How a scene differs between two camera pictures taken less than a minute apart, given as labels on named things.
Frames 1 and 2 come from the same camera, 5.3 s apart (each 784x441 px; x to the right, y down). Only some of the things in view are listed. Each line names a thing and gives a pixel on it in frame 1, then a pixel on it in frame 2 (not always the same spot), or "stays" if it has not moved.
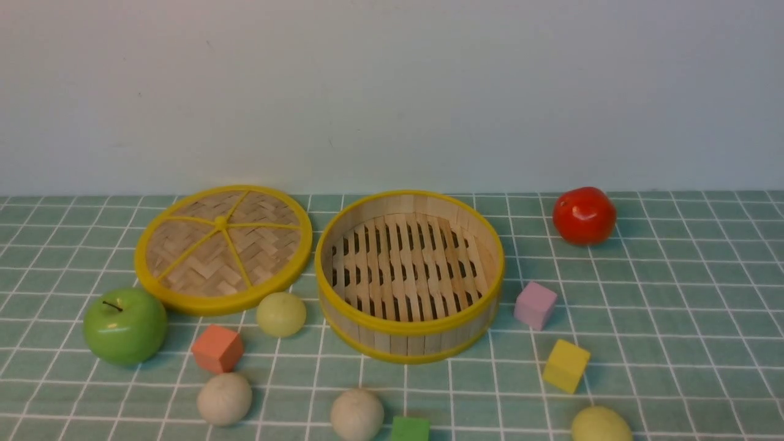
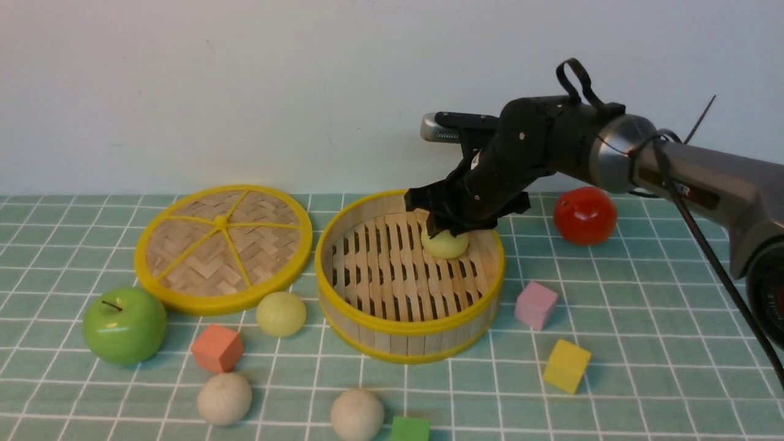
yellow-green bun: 601,423 -> 444,244
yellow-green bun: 280,314 stays
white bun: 357,414 stays
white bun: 224,399 stays
